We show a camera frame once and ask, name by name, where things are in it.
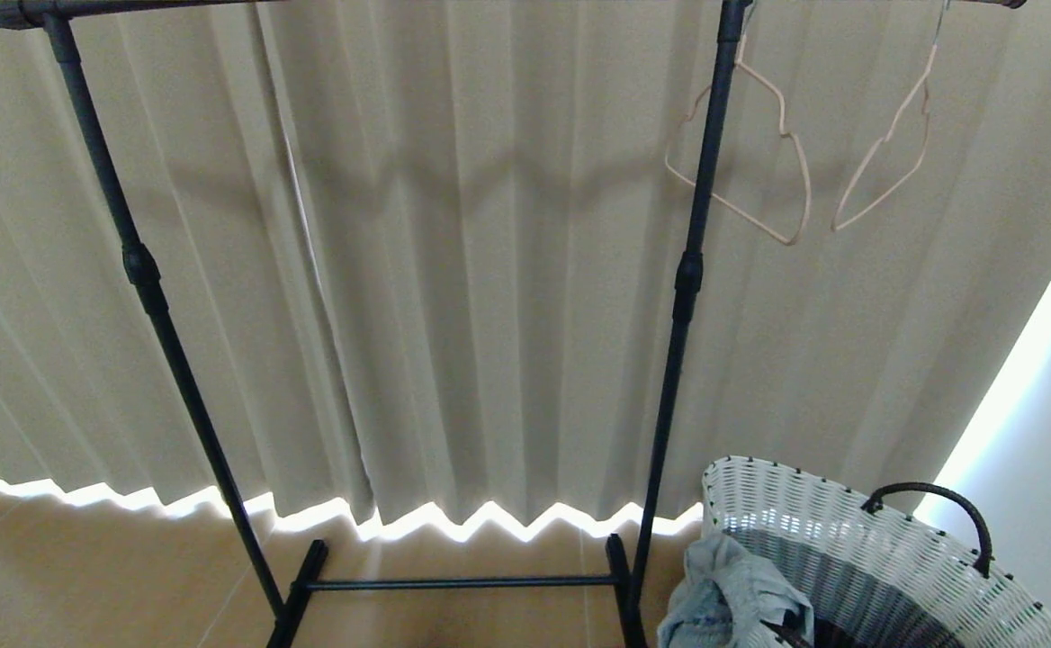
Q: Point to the beige curtain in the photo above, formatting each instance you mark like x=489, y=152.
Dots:
x=489, y=270

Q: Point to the pale blue garment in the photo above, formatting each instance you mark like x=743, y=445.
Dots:
x=732, y=576

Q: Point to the pink clothes hanger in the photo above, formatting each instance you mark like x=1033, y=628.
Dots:
x=858, y=183
x=750, y=218

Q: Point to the white laundry basket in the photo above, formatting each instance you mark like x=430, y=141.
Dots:
x=849, y=540

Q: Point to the black clothes rack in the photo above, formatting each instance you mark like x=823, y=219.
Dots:
x=141, y=267

